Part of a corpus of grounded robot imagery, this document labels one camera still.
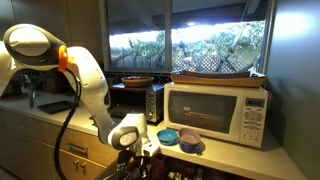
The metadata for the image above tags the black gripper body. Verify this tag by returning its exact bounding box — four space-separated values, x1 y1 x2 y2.
117 150 150 179

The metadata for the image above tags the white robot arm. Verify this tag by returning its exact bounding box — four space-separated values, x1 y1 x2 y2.
0 24 154 157

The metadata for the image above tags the open wooden drawer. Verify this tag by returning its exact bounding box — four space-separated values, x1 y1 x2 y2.
94 155 252 180

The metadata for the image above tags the silver toaster oven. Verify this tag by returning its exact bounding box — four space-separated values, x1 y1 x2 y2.
108 83 164 122

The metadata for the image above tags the blue bowl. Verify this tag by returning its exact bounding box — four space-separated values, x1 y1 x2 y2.
157 129 177 146

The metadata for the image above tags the purple bowl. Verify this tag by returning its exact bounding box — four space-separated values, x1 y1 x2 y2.
178 128 201 154

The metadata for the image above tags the woven wooden bowl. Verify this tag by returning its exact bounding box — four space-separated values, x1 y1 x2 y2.
121 76 153 87

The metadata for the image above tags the black tray on counter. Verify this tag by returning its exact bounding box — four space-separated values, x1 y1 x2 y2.
38 101 73 114

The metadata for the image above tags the white microwave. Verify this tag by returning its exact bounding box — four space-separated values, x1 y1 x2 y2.
164 83 268 148

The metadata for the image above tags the wooden tray on microwave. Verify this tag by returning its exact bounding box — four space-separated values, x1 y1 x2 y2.
170 71 267 88

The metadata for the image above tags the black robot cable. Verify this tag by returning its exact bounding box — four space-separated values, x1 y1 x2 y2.
53 68 83 180

